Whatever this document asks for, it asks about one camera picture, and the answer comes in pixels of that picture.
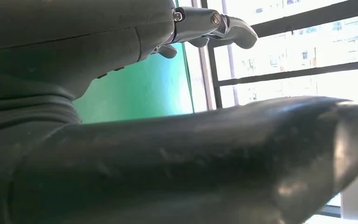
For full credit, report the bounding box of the dark window frame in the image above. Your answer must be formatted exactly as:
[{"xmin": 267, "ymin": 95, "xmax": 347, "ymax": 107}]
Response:
[{"xmin": 191, "ymin": 0, "xmax": 358, "ymax": 110}]

